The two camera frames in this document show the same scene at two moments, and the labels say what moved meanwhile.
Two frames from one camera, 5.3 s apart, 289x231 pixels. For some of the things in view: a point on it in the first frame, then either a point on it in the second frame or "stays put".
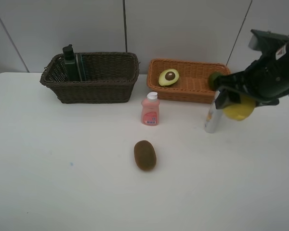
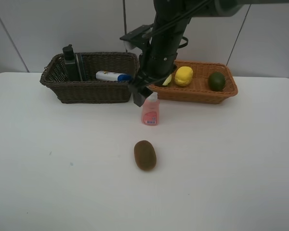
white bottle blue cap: (213, 119) → (112, 76)
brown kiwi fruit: (145, 155) stays put
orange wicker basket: (193, 85) stays put
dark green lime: (212, 78) stays put
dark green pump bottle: (70, 64) stays put
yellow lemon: (240, 111) → (183, 76)
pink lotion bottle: (150, 109) stays put
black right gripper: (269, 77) → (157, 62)
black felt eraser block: (81, 68) stays put
